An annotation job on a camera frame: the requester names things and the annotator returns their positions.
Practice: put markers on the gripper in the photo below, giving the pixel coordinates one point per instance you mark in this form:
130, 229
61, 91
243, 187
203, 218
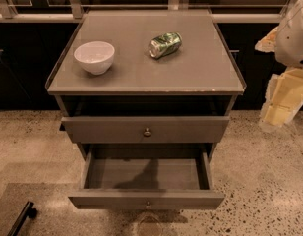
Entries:
293, 41

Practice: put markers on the grey drawer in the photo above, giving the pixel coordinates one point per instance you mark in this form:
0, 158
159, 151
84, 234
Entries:
146, 176
120, 130

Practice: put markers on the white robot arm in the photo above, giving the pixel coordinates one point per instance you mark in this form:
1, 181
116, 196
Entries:
293, 18

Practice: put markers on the grey top drawer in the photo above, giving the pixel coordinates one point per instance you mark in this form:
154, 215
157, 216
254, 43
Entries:
120, 130

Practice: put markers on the grey drawer cabinet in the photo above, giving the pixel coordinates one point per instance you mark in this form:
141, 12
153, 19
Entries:
199, 79

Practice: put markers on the crushed green soda can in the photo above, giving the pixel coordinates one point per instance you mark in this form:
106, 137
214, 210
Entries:
164, 45

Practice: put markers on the round floor drain cover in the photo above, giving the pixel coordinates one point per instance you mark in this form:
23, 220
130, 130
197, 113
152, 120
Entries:
148, 224

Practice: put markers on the white ceramic bowl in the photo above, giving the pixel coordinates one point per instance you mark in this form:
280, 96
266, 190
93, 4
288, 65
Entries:
95, 57

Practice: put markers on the black floor bar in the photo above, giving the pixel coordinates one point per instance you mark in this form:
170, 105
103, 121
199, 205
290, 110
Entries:
28, 211

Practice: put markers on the metal railing frame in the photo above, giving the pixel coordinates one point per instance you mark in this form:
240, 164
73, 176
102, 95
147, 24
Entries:
238, 11

